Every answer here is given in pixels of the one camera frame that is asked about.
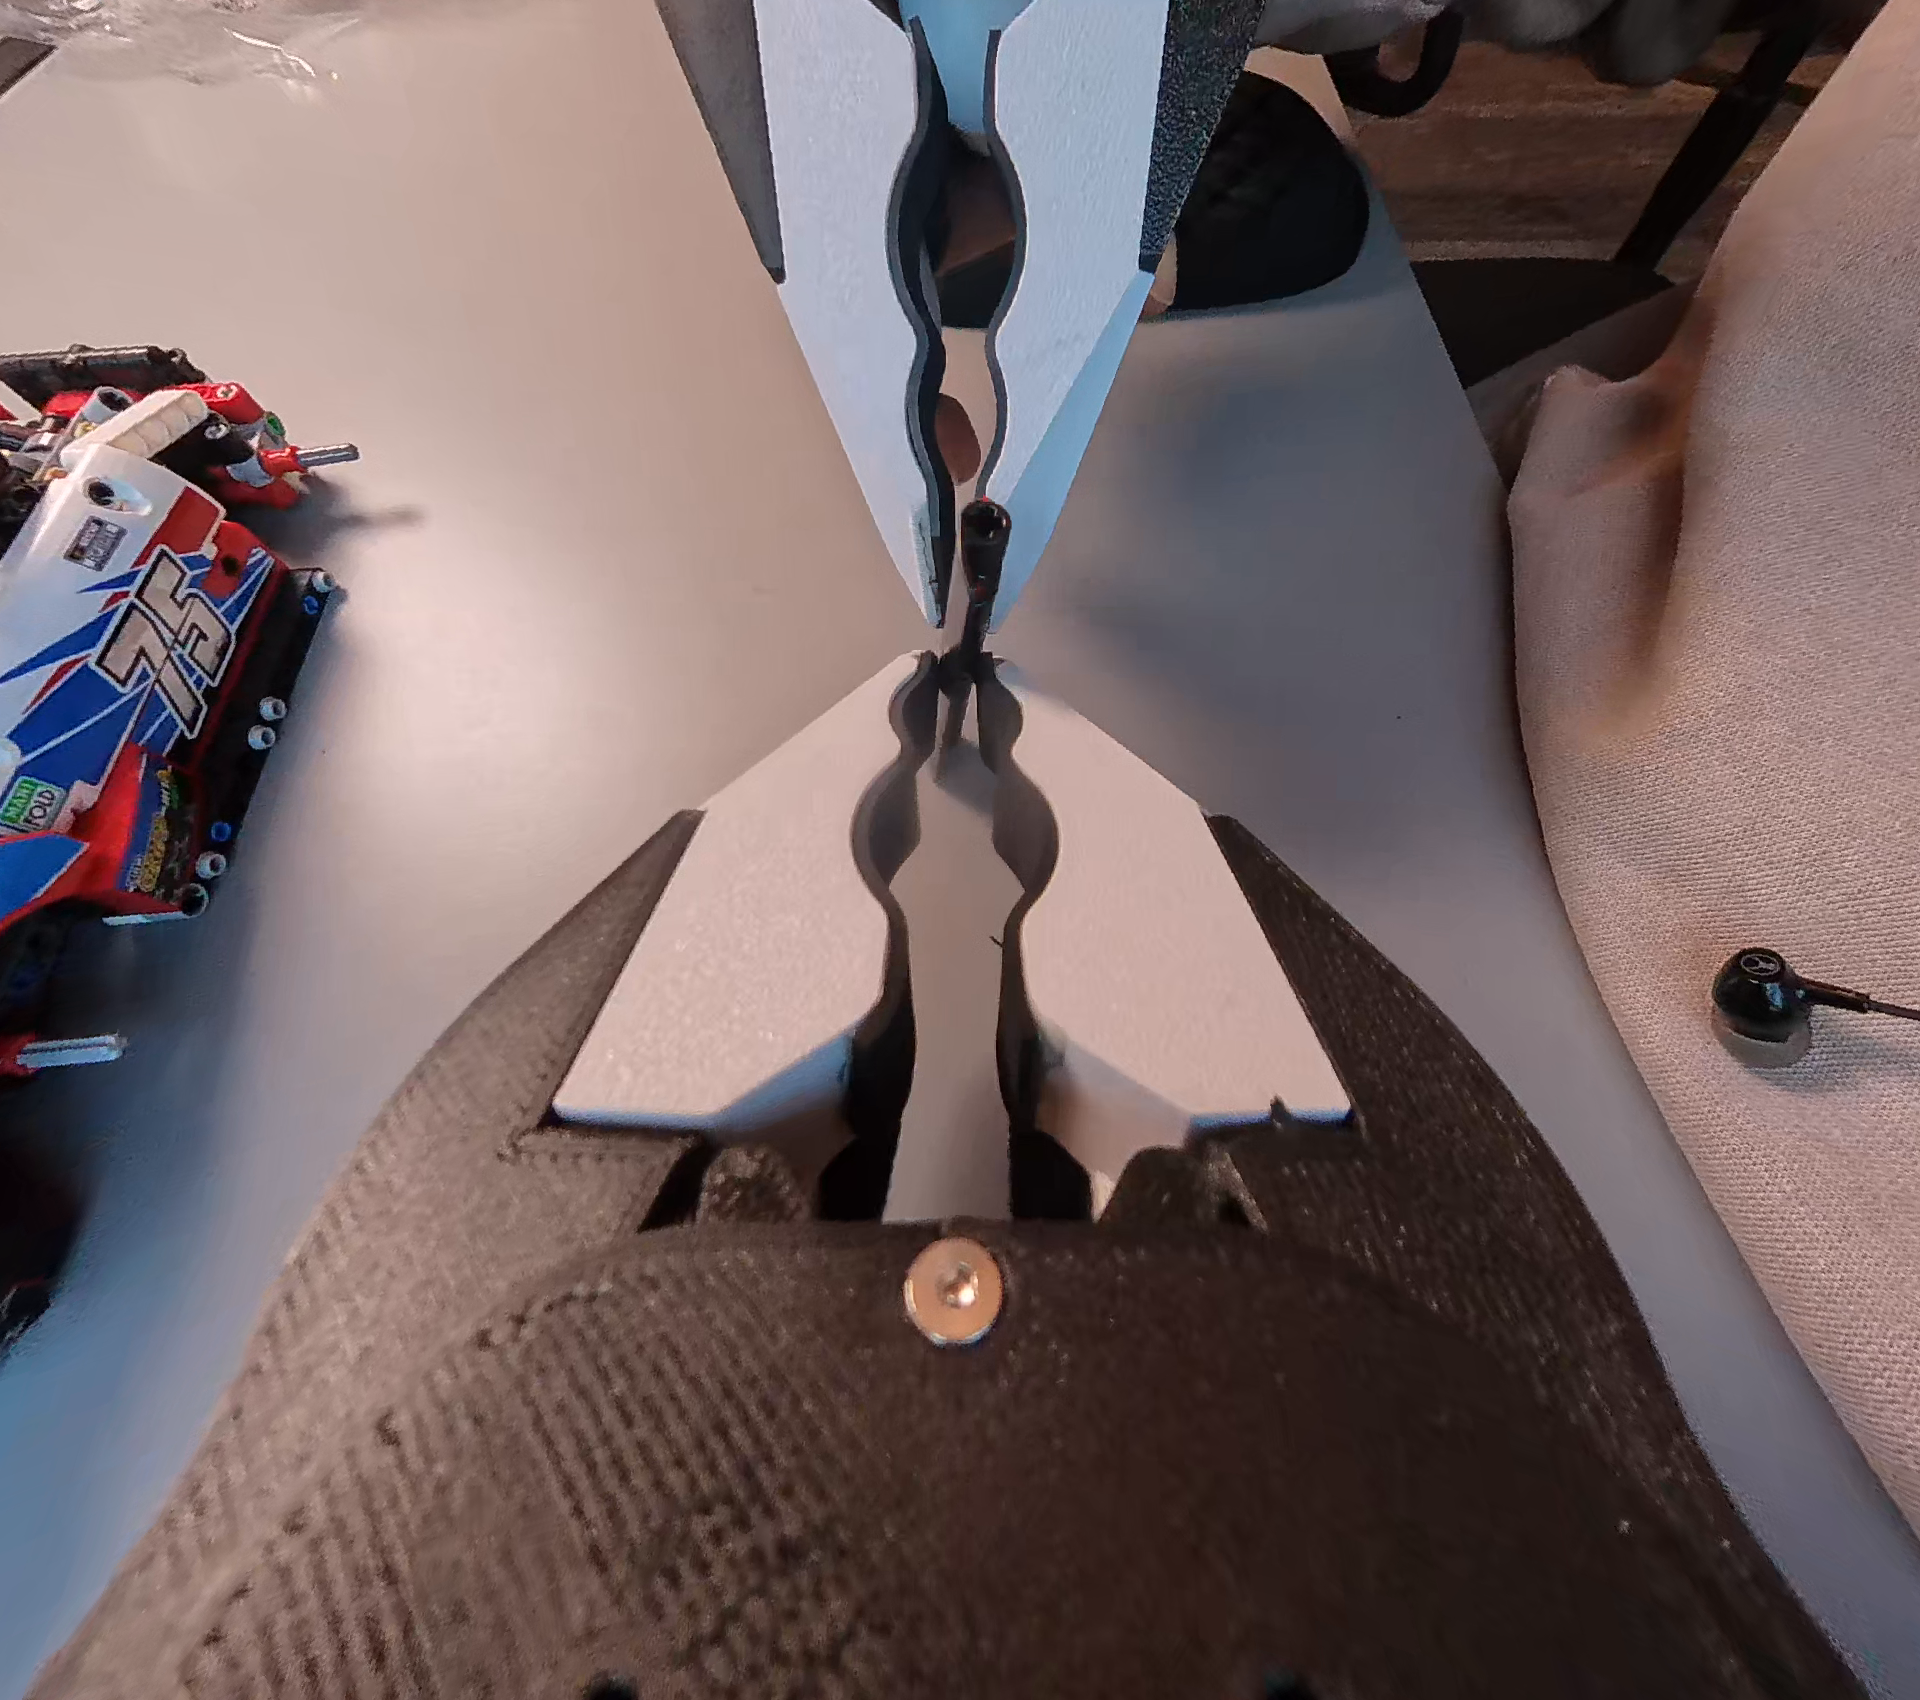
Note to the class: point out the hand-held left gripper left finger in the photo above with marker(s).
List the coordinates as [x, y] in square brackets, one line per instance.
[721, 981]

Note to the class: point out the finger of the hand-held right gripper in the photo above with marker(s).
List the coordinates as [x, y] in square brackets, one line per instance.
[840, 261]
[1089, 231]

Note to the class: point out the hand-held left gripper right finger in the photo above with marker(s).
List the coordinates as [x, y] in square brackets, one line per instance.
[1185, 981]

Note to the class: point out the black lego beam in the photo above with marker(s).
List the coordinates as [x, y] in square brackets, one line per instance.
[979, 560]

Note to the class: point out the red white blue lego car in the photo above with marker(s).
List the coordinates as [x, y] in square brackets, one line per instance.
[135, 621]

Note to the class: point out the person's right hand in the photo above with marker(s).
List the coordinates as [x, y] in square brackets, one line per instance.
[962, 441]

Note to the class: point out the black chair frame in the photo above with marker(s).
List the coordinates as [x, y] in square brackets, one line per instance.
[1725, 124]

